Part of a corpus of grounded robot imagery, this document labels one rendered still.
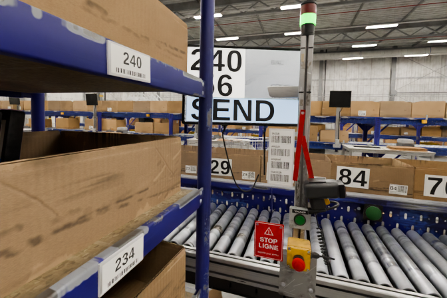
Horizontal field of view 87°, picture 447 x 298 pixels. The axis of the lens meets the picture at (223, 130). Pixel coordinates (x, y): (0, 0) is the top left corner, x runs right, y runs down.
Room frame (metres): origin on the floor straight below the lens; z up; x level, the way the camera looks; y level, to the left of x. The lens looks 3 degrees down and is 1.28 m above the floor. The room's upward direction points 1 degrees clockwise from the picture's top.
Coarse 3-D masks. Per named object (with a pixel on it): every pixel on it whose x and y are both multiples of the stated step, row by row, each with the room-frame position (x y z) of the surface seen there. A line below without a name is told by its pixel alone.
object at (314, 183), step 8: (304, 184) 0.73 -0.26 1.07; (312, 184) 0.72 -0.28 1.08; (320, 184) 0.71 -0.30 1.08; (328, 184) 0.70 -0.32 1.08; (336, 184) 0.69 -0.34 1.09; (304, 192) 0.73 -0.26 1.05; (312, 192) 0.71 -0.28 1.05; (320, 192) 0.70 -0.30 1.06; (328, 192) 0.70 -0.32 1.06; (336, 192) 0.69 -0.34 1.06; (344, 192) 0.69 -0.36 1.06; (312, 200) 0.72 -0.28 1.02; (320, 200) 0.72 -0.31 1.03; (328, 200) 0.72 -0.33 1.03; (312, 208) 0.73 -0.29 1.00; (320, 208) 0.72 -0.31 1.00
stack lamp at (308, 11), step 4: (308, 4) 0.78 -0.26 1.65; (312, 4) 0.77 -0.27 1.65; (304, 8) 0.78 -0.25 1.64; (308, 8) 0.78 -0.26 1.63; (312, 8) 0.77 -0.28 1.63; (316, 8) 0.79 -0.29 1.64; (300, 12) 0.81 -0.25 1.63; (304, 12) 0.78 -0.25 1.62; (308, 12) 0.78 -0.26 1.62; (312, 12) 0.77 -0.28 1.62; (300, 16) 0.80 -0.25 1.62; (304, 16) 0.78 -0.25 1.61; (308, 16) 0.78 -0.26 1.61; (312, 16) 0.77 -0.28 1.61; (300, 20) 0.80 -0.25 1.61; (304, 20) 0.78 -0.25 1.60; (308, 20) 0.78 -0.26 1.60; (312, 20) 0.78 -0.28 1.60; (300, 24) 0.80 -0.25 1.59
